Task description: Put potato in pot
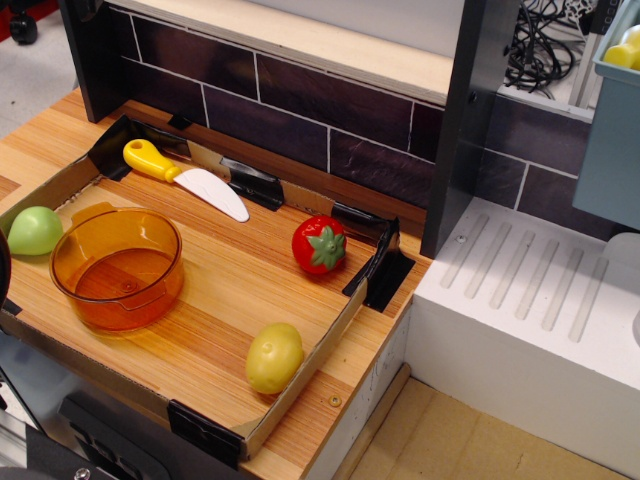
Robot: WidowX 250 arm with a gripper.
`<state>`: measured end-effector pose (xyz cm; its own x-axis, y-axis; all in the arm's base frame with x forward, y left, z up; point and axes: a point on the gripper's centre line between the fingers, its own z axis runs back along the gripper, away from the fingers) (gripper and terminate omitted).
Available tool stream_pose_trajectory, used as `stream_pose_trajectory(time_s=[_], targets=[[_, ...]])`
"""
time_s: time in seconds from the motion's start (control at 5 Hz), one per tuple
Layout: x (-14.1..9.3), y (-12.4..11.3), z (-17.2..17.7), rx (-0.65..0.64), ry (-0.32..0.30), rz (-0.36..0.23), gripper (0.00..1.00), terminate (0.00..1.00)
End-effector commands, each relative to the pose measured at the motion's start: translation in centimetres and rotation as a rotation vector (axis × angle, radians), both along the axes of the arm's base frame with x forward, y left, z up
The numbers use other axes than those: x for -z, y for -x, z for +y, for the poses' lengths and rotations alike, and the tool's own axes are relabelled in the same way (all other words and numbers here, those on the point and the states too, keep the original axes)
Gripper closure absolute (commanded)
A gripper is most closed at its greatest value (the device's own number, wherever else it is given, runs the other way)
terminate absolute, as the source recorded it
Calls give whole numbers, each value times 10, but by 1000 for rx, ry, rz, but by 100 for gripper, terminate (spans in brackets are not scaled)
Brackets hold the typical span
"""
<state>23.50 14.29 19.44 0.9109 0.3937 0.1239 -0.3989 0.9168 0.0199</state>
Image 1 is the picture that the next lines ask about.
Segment cardboard fence with black tape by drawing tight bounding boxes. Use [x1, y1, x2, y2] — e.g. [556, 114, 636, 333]
[1, 107, 428, 479]

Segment orange transparent plastic pot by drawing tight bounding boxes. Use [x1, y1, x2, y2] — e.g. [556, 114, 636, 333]
[50, 202, 184, 331]

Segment red toy tomato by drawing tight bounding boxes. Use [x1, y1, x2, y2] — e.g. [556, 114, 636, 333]
[291, 215, 347, 274]

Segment white drainboard sink counter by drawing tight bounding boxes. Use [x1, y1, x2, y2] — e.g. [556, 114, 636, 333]
[406, 200, 639, 477]

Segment green toy pear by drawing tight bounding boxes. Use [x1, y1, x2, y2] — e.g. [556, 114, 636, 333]
[8, 206, 64, 256]

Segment grey blue plastic bin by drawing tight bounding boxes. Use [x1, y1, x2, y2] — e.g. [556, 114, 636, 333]
[573, 1, 639, 229]

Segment yellow toy in bin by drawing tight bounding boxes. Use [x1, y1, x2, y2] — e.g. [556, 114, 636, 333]
[603, 25, 639, 71]

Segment black chair caster wheel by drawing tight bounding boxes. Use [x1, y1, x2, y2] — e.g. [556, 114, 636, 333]
[9, 12, 38, 45]

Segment yellow handled white toy knife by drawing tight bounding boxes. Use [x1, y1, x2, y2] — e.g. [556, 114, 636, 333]
[122, 139, 250, 223]

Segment dark grey cabinet post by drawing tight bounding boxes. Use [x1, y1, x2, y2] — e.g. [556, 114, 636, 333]
[421, 0, 519, 258]

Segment black cable bundle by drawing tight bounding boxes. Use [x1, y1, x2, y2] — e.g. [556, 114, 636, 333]
[502, 0, 586, 99]

